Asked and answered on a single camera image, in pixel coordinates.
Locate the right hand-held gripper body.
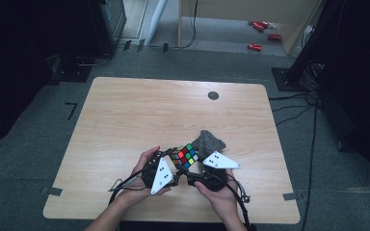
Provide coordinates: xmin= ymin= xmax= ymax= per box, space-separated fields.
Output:
xmin=186 ymin=150 xmax=243 ymax=193

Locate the grey fuzzy cloth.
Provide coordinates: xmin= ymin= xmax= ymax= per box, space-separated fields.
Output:
xmin=191 ymin=129 xmax=227 ymax=162

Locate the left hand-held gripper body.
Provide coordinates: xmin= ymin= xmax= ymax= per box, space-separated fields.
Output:
xmin=142 ymin=150 xmax=175 ymax=195

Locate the multicoloured puzzle cube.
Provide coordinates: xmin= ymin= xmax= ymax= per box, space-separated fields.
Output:
xmin=170 ymin=142 xmax=199 ymax=170

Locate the person's right hand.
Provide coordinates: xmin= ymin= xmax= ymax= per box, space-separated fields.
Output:
xmin=194 ymin=169 xmax=239 ymax=223

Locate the coiled cable bundle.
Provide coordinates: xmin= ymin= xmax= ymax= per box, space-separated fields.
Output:
xmin=302 ymin=62 xmax=326 ymax=91

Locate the black looped cable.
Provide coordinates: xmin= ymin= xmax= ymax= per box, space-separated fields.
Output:
xmin=75 ymin=52 xmax=114 ymax=67

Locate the white board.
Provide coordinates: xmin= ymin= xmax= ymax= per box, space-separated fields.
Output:
xmin=146 ymin=0 xmax=169 ymax=45

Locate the black stand base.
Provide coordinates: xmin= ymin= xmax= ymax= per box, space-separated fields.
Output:
xmin=271 ymin=66 xmax=306 ymax=92

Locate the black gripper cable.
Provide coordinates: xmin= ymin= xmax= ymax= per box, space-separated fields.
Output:
xmin=107 ymin=167 xmax=152 ymax=206
xmin=225 ymin=174 xmax=258 ymax=231

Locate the person's left hand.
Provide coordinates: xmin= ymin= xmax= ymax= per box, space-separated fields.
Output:
xmin=117 ymin=145 xmax=172 ymax=208

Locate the black stand pole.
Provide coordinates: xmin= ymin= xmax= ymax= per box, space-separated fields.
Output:
xmin=285 ymin=0 xmax=338 ymax=85

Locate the black floor plate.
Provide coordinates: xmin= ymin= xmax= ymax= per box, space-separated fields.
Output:
xmin=48 ymin=54 xmax=93 ymax=87

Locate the black cabinet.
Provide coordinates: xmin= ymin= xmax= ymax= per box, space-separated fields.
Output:
xmin=90 ymin=0 xmax=128 ymax=56

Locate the long black floor cable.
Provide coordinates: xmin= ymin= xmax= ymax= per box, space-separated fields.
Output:
xmin=301 ymin=102 xmax=320 ymax=231

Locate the black hanging cable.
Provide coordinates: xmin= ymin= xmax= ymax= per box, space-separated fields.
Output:
xmin=172 ymin=0 xmax=198 ymax=50

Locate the black curtain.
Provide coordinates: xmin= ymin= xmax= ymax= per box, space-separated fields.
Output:
xmin=0 ymin=0 xmax=93 ymax=152
xmin=317 ymin=0 xmax=370 ymax=191

